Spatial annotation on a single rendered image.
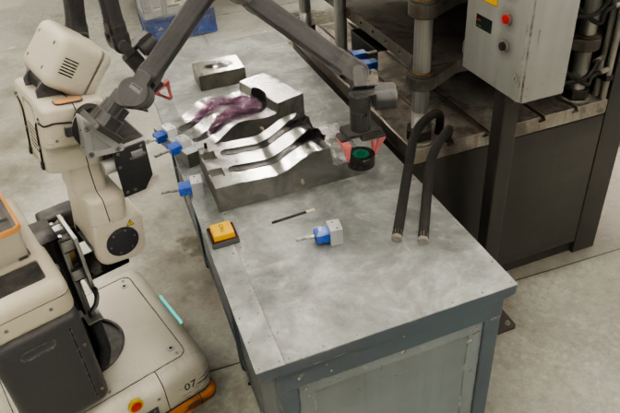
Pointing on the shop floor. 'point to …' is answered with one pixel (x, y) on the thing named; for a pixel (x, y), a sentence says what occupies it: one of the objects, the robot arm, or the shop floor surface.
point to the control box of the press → (518, 52)
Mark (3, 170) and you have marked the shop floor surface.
